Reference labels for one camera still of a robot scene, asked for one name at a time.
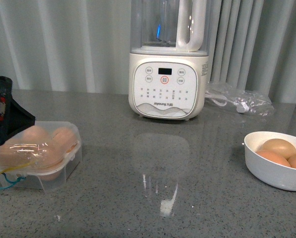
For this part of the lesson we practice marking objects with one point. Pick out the clear plastic bag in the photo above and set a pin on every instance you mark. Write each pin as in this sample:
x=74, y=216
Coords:
x=228, y=98

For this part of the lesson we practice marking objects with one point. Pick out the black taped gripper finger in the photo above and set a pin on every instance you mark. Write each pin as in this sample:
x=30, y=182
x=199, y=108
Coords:
x=13, y=117

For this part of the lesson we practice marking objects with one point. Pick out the clear plastic egg box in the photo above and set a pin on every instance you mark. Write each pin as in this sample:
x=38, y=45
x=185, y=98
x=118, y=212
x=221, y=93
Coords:
x=27, y=175

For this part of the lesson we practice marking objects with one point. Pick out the white ceramic bowl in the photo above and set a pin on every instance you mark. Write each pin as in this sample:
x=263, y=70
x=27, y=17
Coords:
x=271, y=173

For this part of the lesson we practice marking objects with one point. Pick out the white Joyoung blender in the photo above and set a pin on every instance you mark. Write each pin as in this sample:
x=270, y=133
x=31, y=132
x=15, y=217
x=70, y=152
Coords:
x=169, y=52

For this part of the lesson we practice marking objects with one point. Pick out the brown egg bowl left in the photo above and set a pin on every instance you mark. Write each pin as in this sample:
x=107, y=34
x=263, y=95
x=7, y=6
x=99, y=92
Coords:
x=273, y=157

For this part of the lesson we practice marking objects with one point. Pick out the brown egg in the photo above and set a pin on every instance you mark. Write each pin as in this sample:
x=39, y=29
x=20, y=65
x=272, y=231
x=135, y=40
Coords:
x=35, y=134
x=48, y=157
x=65, y=139
x=9, y=157

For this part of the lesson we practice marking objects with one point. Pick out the grey curtain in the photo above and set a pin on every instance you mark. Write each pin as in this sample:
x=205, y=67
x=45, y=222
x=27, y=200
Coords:
x=83, y=45

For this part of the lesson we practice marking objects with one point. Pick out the pale egg bowl back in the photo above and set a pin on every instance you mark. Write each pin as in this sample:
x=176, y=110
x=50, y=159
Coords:
x=279, y=146

